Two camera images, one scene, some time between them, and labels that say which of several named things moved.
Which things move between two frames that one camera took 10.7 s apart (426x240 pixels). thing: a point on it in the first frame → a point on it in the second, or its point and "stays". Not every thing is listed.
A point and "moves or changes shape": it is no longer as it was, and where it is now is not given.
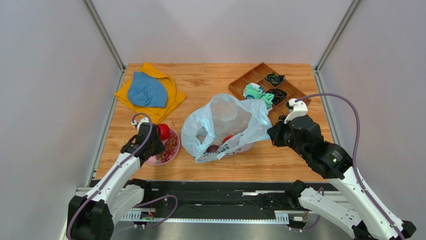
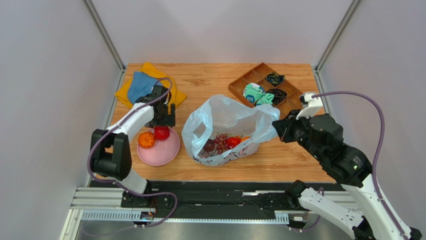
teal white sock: (253, 91) stays
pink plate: (172, 146) stays
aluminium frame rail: (99, 24) stays
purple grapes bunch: (169, 150) → (221, 140)
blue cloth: (145, 90) stays
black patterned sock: (274, 78) stays
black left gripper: (160, 148) → (168, 120)
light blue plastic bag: (221, 125) moves or changes shape
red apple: (164, 131) stays
